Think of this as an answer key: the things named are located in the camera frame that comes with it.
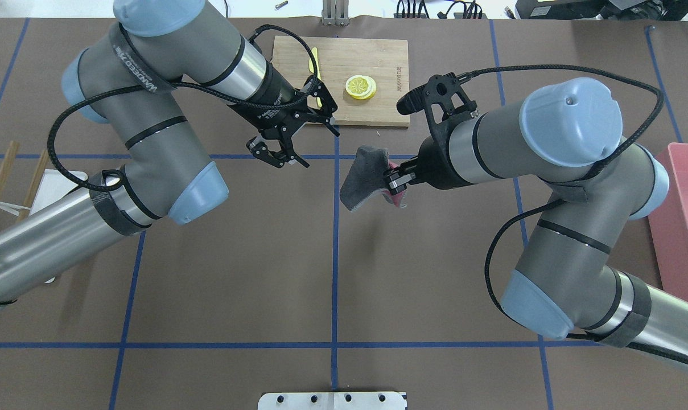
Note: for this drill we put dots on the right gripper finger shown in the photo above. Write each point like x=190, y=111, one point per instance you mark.
x=397, y=183
x=405, y=168

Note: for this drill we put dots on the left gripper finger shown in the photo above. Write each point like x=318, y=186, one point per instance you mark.
x=287, y=152
x=259, y=150

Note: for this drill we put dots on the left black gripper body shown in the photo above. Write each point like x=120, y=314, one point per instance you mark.
x=268, y=101

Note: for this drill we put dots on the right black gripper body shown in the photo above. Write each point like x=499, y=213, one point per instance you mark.
x=436, y=166

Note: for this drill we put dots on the grey and pink cloth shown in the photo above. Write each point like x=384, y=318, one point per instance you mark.
x=366, y=179

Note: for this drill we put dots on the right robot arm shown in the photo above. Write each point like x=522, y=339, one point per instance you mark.
x=570, y=136

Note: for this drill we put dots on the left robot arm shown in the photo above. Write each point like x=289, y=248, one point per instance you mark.
x=126, y=80

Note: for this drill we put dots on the yellow plastic knife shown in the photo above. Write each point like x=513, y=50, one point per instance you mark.
x=314, y=67

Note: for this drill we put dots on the yellow lemon slice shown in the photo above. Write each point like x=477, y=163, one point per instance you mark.
x=360, y=87

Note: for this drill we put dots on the bamboo cutting board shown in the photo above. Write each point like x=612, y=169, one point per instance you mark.
x=386, y=61

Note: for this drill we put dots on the white rectangular tray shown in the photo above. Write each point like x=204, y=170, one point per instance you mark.
x=53, y=187

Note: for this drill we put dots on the white rack crossbar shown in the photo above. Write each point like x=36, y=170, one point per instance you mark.
x=13, y=209

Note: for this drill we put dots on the pink plastic bin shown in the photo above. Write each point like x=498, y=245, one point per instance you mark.
x=669, y=223

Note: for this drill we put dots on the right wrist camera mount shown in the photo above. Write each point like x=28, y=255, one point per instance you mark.
x=444, y=102

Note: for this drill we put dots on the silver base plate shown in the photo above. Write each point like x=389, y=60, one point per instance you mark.
x=334, y=400

